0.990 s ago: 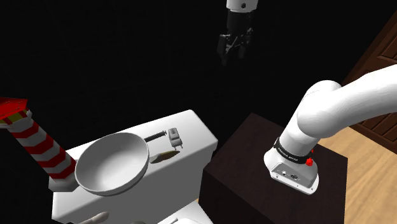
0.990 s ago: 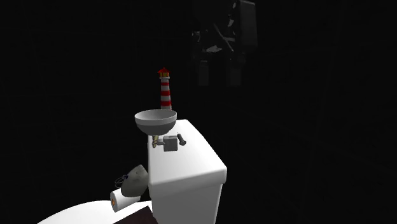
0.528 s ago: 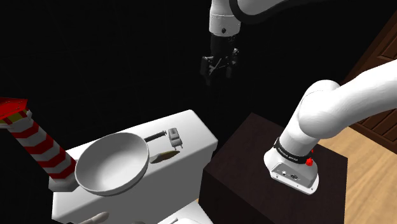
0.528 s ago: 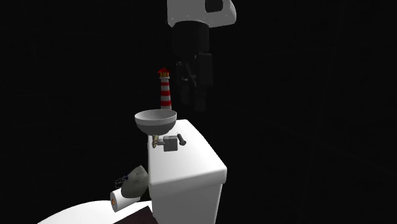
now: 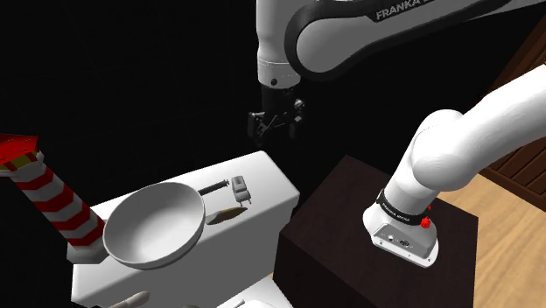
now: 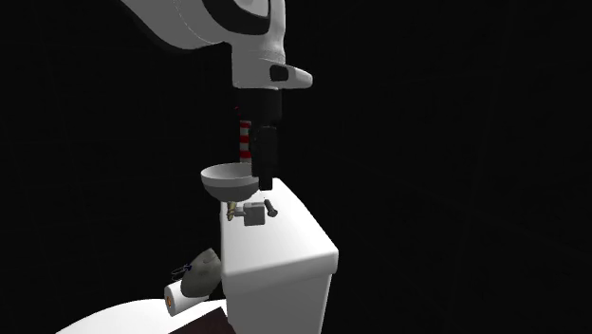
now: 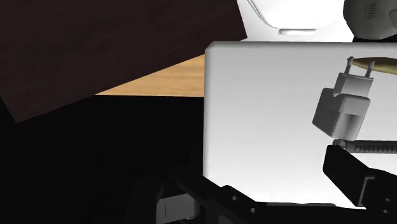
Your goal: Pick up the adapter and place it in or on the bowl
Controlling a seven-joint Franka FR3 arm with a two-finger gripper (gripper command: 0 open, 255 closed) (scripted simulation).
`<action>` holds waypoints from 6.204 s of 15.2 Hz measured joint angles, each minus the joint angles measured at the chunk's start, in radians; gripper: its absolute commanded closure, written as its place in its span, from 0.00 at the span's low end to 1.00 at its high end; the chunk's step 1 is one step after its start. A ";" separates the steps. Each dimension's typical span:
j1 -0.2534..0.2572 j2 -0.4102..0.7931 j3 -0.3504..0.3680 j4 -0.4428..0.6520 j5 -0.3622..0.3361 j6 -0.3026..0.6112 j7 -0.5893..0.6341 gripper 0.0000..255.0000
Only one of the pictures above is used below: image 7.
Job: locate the white power plug adapter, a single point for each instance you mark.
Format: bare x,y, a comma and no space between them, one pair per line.
341,111

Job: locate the pale grey face mask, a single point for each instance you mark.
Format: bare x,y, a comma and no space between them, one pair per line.
372,21

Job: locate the gold elongated object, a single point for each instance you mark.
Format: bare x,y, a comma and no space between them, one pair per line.
383,63

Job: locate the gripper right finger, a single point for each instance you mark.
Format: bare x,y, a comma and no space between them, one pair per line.
347,173

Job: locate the grey ribbed rod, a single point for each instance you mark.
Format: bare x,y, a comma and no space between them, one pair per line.
372,146

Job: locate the white toilet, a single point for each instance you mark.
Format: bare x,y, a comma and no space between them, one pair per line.
263,124

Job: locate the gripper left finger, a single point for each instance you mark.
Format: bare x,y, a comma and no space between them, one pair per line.
229,201

